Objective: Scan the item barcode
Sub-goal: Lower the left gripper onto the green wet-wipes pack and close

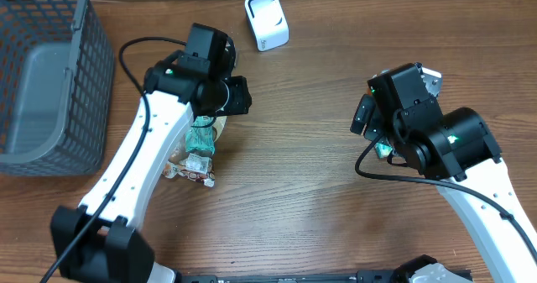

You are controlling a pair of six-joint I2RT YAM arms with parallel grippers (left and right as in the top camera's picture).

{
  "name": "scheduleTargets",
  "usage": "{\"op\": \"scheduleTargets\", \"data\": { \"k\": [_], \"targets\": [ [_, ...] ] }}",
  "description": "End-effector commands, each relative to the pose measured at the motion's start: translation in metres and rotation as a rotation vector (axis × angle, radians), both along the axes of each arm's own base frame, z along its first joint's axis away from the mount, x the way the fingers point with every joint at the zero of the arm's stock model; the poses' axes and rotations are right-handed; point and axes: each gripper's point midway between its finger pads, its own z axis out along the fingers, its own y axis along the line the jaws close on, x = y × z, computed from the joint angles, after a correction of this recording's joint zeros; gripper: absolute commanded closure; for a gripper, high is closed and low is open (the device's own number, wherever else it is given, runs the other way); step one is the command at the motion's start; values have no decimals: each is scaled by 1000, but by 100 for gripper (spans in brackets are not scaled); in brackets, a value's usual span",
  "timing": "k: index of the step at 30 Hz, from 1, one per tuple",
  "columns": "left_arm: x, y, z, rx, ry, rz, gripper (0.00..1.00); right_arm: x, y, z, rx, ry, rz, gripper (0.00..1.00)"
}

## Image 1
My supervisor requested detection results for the teal Kleenex tissue pack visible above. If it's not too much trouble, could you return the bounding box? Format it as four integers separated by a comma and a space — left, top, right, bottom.
374, 143, 393, 159

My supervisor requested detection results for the teal snack bar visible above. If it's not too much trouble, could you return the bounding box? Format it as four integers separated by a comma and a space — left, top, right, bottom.
185, 116, 216, 156

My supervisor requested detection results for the brown snack pouch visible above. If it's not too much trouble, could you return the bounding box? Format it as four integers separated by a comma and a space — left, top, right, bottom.
162, 117, 227, 187

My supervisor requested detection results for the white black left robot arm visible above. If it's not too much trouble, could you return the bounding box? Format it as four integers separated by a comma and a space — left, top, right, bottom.
42, 24, 252, 282

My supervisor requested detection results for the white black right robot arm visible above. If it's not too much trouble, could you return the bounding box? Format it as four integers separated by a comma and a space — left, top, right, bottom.
350, 63, 536, 282

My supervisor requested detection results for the white barcode scanner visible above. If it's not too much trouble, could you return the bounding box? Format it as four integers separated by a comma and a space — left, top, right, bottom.
244, 0, 289, 51

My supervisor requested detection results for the dark grey plastic basket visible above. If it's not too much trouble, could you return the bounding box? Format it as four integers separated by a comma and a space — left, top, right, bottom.
1, 0, 115, 176

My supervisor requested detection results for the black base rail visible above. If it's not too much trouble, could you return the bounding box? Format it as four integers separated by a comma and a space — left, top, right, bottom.
180, 270, 412, 283

